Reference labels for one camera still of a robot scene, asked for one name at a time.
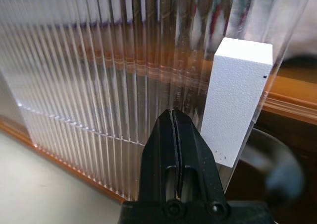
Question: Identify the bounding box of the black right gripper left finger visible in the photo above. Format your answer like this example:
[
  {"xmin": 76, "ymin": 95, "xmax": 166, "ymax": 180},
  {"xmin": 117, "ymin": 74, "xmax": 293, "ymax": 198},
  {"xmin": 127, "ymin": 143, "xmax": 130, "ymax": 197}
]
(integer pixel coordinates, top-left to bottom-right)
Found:
[{"xmin": 138, "ymin": 109, "xmax": 179, "ymax": 203}]

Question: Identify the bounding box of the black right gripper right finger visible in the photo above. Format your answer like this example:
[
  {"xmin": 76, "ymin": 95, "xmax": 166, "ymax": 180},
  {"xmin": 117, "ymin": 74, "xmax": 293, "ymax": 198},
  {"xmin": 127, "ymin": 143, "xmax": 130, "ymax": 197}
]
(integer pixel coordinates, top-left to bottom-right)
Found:
[{"xmin": 173, "ymin": 110, "xmax": 227, "ymax": 204}]

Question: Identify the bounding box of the white door handle block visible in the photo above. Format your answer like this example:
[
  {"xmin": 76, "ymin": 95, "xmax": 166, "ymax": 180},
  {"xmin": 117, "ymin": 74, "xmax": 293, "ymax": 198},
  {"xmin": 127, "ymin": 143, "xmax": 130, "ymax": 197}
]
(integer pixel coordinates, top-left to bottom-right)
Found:
[{"xmin": 200, "ymin": 37, "xmax": 273, "ymax": 166}]

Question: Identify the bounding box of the steel bowl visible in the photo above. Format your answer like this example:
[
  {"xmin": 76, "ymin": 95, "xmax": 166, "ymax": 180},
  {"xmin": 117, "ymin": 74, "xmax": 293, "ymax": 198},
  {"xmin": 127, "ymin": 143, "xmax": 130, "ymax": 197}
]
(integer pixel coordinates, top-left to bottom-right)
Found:
[{"xmin": 244, "ymin": 128, "xmax": 306, "ymax": 205}]

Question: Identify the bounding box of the cracked ribbed clear sliding door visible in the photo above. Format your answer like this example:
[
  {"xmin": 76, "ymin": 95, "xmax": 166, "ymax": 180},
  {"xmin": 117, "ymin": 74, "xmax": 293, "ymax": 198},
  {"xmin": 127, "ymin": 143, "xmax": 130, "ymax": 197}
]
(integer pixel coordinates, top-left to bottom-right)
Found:
[{"xmin": 0, "ymin": 0, "xmax": 313, "ymax": 202}]

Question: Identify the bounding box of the wooden cabinet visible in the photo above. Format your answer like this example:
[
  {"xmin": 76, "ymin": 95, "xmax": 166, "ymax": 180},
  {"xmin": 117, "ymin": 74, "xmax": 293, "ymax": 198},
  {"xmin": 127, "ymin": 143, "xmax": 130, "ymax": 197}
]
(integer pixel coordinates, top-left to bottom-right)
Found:
[{"xmin": 0, "ymin": 57, "xmax": 317, "ymax": 224}]

